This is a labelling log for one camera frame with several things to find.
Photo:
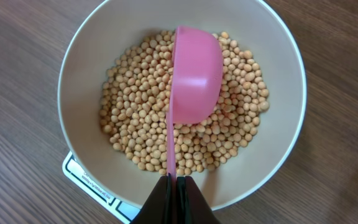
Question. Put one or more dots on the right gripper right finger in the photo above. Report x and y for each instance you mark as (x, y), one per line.
(192, 208)

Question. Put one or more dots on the pink plastic scoop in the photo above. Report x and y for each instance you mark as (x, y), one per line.
(197, 78)

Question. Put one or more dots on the white bowl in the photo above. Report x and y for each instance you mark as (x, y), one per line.
(118, 24)

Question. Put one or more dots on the soybeans in bowl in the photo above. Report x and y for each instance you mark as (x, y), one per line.
(135, 98)

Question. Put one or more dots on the white digital kitchen scale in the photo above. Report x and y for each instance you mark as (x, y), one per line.
(73, 171)

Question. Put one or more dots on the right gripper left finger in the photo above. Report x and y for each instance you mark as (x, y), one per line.
(157, 209)

